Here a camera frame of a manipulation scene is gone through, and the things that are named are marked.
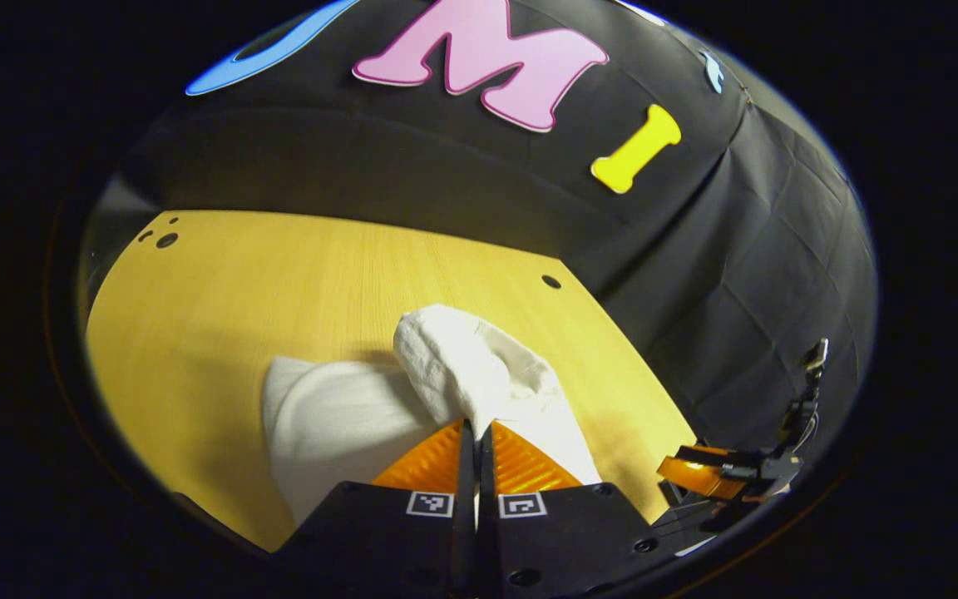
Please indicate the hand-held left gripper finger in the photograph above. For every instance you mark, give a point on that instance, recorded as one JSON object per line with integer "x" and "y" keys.
{"x": 467, "y": 474}
{"x": 486, "y": 474}

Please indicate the white jeans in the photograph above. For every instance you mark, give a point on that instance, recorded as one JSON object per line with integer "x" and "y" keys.
{"x": 346, "y": 424}

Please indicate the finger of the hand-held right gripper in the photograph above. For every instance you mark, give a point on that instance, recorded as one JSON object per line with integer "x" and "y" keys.
{"x": 712, "y": 516}
{"x": 699, "y": 474}

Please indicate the black backdrop cloth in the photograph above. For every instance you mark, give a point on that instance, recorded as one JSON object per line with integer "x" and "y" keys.
{"x": 446, "y": 166}

